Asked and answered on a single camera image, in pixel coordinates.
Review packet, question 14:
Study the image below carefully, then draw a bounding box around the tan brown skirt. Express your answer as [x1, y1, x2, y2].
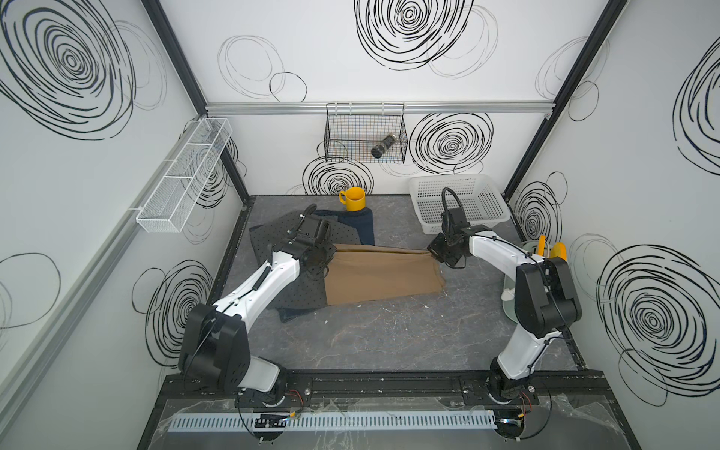
[324, 244, 446, 306]

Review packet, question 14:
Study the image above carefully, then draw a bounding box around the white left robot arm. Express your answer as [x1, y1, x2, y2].
[177, 204, 337, 405]

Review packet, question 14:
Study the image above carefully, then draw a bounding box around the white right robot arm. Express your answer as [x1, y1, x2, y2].
[427, 207, 582, 404]

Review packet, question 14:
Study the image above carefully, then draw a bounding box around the grey polka dot skirt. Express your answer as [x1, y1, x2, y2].
[250, 211, 360, 311]

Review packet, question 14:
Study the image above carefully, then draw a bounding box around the white plastic basket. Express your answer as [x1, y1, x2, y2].
[407, 173, 511, 236]

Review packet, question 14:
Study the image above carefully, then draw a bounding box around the dark blue skirt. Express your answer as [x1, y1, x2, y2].
[277, 208, 375, 324]

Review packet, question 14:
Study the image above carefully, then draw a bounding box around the yellow mug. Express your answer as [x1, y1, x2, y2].
[339, 187, 367, 212]

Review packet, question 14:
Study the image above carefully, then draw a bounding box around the mint green toaster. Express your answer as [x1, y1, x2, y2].
[501, 240, 554, 324]

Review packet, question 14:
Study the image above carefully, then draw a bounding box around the yellow toast slice left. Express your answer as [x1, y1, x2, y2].
[535, 234, 546, 257]

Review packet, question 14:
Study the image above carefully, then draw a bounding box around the yellow toast slice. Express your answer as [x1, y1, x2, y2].
[549, 242, 568, 262]
[535, 234, 546, 257]

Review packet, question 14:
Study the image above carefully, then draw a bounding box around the yellow toast slice right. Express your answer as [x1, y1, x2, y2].
[549, 242, 568, 262]

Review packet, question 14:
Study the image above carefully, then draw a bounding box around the dark cylindrical bottle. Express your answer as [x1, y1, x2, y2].
[371, 134, 397, 159]

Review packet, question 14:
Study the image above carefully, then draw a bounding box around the black wire wall basket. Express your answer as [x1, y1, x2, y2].
[322, 102, 409, 164]

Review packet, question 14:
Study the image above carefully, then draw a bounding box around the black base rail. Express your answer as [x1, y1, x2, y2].
[156, 369, 611, 408]

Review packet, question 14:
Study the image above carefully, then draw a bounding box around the white slotted cable duct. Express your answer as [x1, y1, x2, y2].
[168, 411, 497, 433]

